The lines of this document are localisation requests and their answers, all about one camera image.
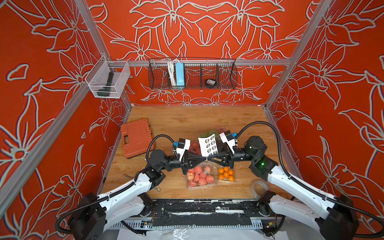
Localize clear acrylic wall bin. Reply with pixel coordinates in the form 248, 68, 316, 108
86, 56, 131, 99

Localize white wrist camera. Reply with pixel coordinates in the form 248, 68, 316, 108
219, 131, 238, 154
173, 138, 191, 162

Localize black wire wall basket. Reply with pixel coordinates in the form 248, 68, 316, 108
148, 58, 238, 90

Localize clear tape roll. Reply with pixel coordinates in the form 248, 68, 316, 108
250, 180, 269, 200

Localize black tool in bin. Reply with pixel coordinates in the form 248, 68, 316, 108
98, 72, 114, 97

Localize clear box large peaches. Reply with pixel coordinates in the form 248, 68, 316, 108
185, 163, 217, 189

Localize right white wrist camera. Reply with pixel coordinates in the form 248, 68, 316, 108
219, 131, 238, 154

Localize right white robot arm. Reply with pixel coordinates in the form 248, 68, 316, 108
201, 121, 384, 240

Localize fruit sticker sheet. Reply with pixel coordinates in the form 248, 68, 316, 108
198, 134, 218, 157

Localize orange plastic tool case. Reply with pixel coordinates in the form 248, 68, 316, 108
121, 118, 153, 159

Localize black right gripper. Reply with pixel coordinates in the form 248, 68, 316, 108
209, 144, 259, 170

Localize clear box of grapes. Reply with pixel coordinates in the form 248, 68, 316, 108
199, 128, 227, 142

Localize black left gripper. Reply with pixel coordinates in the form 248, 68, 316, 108
158, 152, 205, 177

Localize clear box of oranges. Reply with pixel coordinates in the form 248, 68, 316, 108
218, 167, 236, 183

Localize light blue box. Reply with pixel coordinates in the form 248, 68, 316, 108
175, 62, 185, 88

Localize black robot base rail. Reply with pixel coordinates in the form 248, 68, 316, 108
125, 199, 276, 231

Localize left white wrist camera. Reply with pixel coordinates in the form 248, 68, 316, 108
173, 138, 191, 162

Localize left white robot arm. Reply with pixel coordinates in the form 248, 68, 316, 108
55, 139, 208, 240

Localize small black device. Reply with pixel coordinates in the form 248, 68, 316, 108
205, 79, 217, 87

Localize white cable bundle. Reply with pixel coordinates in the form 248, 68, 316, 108
166, 59, 177, 88

